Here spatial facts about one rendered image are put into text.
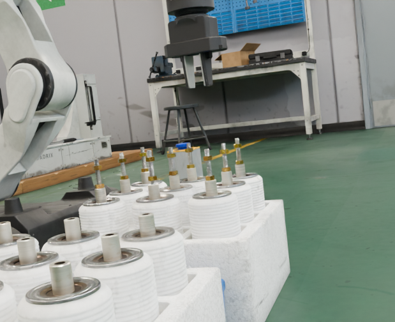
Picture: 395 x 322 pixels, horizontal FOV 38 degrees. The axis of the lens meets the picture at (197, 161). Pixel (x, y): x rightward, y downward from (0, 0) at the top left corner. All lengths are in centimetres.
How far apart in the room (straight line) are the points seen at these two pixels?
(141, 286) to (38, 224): 83
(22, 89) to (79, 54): 564
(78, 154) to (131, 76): 245
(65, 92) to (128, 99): 527
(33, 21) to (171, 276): 109
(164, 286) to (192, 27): 49
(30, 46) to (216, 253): 83
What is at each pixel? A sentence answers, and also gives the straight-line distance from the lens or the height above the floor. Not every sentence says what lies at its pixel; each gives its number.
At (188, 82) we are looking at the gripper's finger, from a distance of 109.
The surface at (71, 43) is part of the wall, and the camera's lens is 726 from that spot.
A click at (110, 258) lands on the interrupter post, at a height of 25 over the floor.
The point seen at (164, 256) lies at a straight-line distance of 79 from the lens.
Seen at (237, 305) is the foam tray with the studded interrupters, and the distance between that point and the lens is 107.
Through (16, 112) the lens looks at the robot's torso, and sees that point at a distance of 159.
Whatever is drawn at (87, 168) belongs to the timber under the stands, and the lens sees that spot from 453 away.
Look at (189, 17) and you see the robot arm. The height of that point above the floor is 58.
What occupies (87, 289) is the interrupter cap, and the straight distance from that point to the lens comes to 60.
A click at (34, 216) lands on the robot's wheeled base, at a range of 151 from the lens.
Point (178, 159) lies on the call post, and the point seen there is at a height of 29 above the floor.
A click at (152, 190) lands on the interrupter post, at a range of 113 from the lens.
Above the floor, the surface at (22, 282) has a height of 24.
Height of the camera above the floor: 42
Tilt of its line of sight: 5 degrees down
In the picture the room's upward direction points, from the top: 7 degrees counter-clockwise
